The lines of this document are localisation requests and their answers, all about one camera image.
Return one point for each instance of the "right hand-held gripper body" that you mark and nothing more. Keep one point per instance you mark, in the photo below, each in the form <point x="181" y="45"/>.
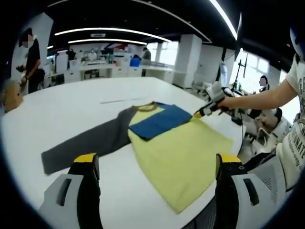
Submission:
<point x="215" y="93"/>

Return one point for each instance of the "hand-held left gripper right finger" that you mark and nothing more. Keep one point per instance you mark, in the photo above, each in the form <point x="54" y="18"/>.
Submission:
<point x="240" y="202"/>

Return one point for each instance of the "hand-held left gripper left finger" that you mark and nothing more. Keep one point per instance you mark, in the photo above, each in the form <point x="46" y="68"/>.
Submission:
<point x="71" y="202"/>

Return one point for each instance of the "blue folding template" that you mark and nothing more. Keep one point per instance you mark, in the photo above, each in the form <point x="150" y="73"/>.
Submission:
<point x="162" y="121"/>

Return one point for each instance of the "yellow and grey garment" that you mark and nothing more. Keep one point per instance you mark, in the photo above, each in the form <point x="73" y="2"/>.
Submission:
<point x="181" y="155"/>

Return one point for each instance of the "person's right hand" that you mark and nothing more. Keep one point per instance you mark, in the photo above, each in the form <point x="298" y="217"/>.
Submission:
<point x="226" y="103"/>

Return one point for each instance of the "person's white printed shirt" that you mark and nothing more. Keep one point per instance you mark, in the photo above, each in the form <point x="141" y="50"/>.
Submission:
<point x="291" y="148"/>

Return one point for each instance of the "straight ceiling light strip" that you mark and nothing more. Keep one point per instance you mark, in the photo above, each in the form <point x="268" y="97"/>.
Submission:
<point x="224" y="16"/>

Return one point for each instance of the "thin white strip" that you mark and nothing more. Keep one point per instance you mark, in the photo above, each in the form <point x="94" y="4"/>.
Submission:
<point x="119" y="100"/>

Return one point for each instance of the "blue plastic bin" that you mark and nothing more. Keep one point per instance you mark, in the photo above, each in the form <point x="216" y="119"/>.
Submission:
<point x="135" y="62"/>

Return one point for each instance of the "white workbench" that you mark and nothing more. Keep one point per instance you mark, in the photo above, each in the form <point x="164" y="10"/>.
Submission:
<point x="124" y="70"/>

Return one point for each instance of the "short curved ceiling light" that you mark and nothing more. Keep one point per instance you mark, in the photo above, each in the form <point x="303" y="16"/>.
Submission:
<point x="107" y="39"/>

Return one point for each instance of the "brown cardboard box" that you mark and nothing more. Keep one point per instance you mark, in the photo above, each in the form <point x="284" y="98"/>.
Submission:
<point x="13" y="97"/>

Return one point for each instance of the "long curved ceiling light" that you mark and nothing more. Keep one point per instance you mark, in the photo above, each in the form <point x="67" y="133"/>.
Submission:
<point x="112" y="29"/>

